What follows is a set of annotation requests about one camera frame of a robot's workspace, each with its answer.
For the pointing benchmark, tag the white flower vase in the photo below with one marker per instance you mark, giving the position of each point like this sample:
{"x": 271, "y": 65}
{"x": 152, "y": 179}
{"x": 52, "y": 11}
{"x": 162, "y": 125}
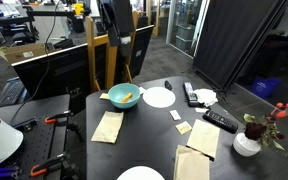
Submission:
{"x": 244, "y": 146}

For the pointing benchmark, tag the black perforated side table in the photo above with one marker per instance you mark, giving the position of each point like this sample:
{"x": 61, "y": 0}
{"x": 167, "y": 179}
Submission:
{"x": 42, "y": 141}

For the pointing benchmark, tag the white round plate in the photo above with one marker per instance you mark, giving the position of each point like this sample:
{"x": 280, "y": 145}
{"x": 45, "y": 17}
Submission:
{"x": 159, "y": 97}

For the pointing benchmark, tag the orange black clamp upper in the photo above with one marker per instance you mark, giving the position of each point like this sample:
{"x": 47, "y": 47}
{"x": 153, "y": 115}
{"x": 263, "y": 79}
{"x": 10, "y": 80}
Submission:
{"x": 55, "y": 118}

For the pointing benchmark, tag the white pink packet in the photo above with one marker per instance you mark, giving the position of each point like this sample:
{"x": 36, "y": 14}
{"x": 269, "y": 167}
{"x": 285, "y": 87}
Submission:
{"x": 175, "y": 115}

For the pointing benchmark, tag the brown paper bag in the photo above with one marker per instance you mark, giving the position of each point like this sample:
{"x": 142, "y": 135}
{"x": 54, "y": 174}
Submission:
{"x": 108, "y": 129}
{"x": 190, "y": 165}
{"x": 204, "y": 138}

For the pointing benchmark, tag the crumpled white tissue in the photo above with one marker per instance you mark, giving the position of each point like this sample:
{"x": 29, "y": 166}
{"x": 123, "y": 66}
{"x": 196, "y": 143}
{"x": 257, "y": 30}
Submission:
{"x": 206, "y": 96}

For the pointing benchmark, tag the orange black clamp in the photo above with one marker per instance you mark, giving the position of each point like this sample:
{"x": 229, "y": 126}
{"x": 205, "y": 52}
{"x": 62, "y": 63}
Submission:
{"x": 55, "y": 118}
{"x": 43, "y": 168}

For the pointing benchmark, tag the black remote control large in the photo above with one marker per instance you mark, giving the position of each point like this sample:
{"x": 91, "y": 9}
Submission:
{"x": 221, "y": 121}

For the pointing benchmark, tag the brown paper bag right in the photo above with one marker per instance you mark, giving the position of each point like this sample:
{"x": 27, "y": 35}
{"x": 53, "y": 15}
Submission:
{"x": 204, "y": 138}

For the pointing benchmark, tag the small black remote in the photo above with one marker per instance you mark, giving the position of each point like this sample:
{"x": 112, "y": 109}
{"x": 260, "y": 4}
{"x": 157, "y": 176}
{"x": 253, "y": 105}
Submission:
{"x": 168, "y": 85}

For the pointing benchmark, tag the yellow packet behind bowl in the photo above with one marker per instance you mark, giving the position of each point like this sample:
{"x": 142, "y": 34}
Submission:
{"x": 104, "y": 96}

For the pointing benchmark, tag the black room divider screen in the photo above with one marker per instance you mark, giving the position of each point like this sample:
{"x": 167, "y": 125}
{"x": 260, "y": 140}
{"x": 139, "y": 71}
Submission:
{"x": 233, "y": 30}

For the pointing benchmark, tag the black keyboard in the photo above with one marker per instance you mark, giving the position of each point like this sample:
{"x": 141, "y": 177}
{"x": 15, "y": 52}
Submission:
{"x": 14, "y": 92}

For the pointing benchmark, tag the blue bin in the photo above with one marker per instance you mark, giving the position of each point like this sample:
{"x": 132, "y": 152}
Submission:
{"x": 264, "y": 87}

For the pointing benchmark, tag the black computer monitor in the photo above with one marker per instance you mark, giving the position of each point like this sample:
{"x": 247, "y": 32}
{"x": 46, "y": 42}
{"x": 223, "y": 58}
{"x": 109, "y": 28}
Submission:
{"x": 68, "y": 71}

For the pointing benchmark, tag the orange marker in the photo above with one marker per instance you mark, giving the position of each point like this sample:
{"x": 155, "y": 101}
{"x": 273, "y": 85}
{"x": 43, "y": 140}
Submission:
{"x": 126, "y": 98}

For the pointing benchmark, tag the brown paper bag front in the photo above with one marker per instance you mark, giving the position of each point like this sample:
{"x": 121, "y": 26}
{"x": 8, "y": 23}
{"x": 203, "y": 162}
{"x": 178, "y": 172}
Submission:
{"x": 190, "y": 165}

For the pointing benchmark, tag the yellow sticky packet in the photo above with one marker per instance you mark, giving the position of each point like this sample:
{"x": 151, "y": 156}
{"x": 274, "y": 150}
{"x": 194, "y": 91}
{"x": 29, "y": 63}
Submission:
{"x": 183, "y": 127}

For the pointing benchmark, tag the orange black clamp lower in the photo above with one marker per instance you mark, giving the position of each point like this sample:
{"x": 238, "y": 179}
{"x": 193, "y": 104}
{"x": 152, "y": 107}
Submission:
{"x": 43, "y": 168}

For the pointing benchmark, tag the teal bowl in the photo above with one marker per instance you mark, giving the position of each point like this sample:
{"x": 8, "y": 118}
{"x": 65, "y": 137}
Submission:
{"x": 119, "y": 91}

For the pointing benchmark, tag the cardboard box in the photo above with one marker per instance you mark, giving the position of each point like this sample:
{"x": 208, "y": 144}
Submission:
{"x": 20, "y": 53}

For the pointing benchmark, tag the small white paper slip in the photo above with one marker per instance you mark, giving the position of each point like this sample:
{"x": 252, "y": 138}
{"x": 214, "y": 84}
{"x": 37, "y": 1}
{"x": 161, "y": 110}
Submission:
{"x": 202, "y": 110}

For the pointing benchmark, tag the white plate at table edge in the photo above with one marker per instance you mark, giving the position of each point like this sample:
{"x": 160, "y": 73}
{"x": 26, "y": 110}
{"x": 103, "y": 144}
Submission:
{"x": 140, "y": 173}

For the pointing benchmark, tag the black grey remote control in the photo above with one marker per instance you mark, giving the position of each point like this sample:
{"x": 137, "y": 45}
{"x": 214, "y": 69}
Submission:
{"x": 192, "y": 99}

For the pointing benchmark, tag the wooden frame stand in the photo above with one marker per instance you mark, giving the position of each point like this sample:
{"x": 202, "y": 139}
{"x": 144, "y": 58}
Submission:
{"x": 102, "y": 58}

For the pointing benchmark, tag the brown paper bag left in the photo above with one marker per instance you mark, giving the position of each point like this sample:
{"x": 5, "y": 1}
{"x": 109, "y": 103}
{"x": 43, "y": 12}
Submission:
{"x": 108, "y": 129}

